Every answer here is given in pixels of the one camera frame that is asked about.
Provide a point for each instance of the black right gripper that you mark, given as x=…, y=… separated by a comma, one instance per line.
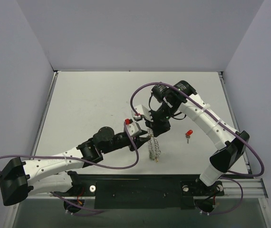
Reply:
x=155, y=122

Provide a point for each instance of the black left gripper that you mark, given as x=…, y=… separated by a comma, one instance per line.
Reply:
x=132, y=141

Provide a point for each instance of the metal disc key organizer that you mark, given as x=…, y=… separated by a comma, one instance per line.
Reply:
x=153, y=146

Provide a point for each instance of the red tag key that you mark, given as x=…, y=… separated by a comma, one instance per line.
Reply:
x=188, y=135

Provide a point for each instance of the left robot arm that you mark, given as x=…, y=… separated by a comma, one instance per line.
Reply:
x=38, y=174

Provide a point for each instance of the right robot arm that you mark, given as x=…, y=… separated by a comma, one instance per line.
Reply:
x=182, y=97

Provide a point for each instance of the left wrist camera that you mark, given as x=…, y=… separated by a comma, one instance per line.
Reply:
x=132, y=128

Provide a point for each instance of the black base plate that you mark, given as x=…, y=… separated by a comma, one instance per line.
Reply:
x=142, y=191

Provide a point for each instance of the aluminium table edge rail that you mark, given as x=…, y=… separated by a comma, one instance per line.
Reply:
x=220, y=74

